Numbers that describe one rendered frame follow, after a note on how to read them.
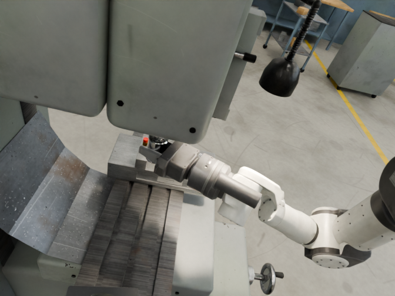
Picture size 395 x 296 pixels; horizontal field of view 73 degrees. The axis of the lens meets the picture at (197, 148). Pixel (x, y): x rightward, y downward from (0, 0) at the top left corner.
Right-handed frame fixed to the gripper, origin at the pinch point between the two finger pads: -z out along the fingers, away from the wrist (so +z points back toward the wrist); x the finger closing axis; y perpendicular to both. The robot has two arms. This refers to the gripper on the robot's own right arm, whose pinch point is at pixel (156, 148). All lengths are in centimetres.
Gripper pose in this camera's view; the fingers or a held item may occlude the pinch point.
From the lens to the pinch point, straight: 65.9
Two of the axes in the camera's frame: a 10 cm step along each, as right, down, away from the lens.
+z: 8.7, 4.5, -1.9
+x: -4.3, 5.2, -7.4
